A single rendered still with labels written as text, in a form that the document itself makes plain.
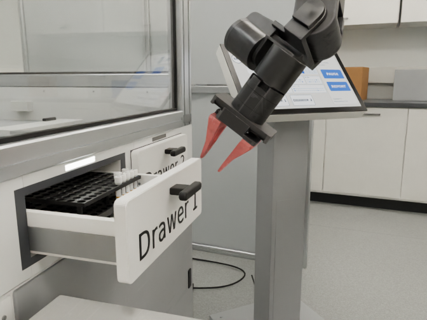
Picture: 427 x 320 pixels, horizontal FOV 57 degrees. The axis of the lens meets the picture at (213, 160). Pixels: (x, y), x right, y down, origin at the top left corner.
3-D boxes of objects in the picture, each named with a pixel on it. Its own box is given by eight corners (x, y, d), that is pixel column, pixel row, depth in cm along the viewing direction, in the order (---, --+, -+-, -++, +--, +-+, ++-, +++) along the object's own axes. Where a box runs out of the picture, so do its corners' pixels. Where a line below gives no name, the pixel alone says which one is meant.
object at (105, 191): (140, 178, 72) (140, 175, 72) (84, 207, 56) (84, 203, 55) (131, 178, 73) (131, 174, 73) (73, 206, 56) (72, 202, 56)
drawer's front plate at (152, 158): (187, 173, 110) (187, 133, 108) (140, 202, 83) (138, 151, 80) (182, 172, 110) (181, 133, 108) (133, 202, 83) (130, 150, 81)
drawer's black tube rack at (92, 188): (142, 208, 73) (140, 174, 72) (86, 246, 57) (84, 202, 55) (42, 199, 79) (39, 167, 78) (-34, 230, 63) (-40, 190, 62)
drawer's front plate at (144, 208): (201, 213, 76) (201, 157, 74) (129, 286, 49) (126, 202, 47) (193, 212, 77) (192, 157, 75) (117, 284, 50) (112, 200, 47)
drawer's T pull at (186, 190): (201, 188, 64) (201, 180, 63) (185, 202, 57) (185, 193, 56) (181, 187, 65) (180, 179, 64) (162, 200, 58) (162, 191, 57)
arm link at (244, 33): (331, 5, 50) (340, 44, 58) (272, -31, 56) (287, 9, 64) (264, 72, 51) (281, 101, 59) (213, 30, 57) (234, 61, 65)
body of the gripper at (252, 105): (219, 101, 63) (246, 62, 61) (270, 140, 62) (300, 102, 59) (207, 104, 57) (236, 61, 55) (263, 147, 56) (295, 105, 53)
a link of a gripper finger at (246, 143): (201, 148, 66) (234, 102, 63) (235, 174, 65) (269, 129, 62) (187, 155, 59) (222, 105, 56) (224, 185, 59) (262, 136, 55)
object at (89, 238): (190, 207, 75) (189, 176, 74) (122, 267, 51) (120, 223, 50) (17, 191, 86) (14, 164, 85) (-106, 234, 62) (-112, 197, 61)
